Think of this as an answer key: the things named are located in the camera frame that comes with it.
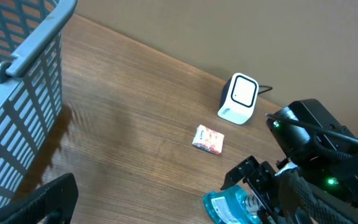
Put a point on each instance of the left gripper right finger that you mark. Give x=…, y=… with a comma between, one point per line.
x=302, y=202

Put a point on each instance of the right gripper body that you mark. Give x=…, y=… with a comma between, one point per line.
x=261, y=180

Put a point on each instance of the blue mouthwash bottle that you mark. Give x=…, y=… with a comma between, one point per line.
x=232, y=206

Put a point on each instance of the small red packet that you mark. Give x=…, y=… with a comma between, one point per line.
x=208, y=140

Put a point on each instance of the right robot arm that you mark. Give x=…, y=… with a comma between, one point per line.
x=317, y=181

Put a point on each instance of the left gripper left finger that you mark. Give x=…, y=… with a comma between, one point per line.
x=51, y=203

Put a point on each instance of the grey plastic mesh basket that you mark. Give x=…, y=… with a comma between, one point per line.
x=30, y=82

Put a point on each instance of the white barcode scanner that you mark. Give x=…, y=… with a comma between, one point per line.
x=238, y=99

